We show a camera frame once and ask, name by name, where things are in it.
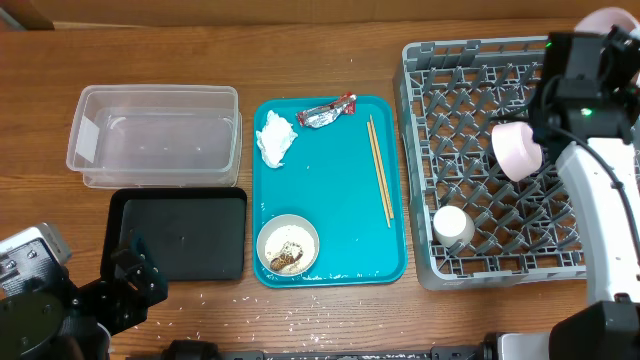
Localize white round plate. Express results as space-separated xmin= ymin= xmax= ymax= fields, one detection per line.
xmin=573 ymin=6 xmax=640 ymax=86

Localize pink bowl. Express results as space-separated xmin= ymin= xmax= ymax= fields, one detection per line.
xmin=491 ymin=121 xmax=543 ymax=182

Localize beige cup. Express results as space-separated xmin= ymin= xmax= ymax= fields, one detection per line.
xmin=432 ymin=205 xmax=475 ymax=248

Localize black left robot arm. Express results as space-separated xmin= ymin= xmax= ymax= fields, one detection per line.
xmin=1 ymin=223 xmax=168 ymax=359

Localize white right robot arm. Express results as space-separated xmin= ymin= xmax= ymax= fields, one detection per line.
xmin=491 ymin=24 xmax=639 ymax=359

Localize grey dishwasher rack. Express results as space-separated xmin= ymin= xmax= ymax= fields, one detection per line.
xmin=394 ymin=35 xmax=587 ymax=290

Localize black tray bin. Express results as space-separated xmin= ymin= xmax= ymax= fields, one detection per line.
xmin=101 ymin=187 xmax=247 ymax=281

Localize clear plastic bin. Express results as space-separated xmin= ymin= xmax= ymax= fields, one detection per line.
xmin=66 ymin=84 xmax=242 ymax=189

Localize grey bowl with food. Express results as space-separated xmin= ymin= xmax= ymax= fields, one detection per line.
xmin=255 ymin=214 xmax=320 ymax=277

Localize wooden chopstick right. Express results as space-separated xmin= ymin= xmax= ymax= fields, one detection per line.
xmin=369 ymin=115 xmax=395 ymax=223

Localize wooden chopstick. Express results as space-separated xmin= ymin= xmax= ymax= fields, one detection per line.
xmin=369 ymin=115 xmax=395 ymax=223
xmin=367 ymin=121 xmax=391 ymax=228

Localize wooden chopstick left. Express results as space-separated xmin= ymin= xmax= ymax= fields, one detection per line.
xmin=367 ymin=121 xmax=391 ymax=228

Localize crumpled white napkin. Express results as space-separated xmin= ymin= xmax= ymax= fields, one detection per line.
xmin=256 ymin=110 xmax=298 ymax=169

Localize teal serving tray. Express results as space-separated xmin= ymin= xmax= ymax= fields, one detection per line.
xmin=252 ymin=95 xmax=408 ymax=288

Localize red silver snack wrapper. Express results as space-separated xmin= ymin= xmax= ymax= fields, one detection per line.
xmin=296 ymin=92 xmax=357 ymax=129

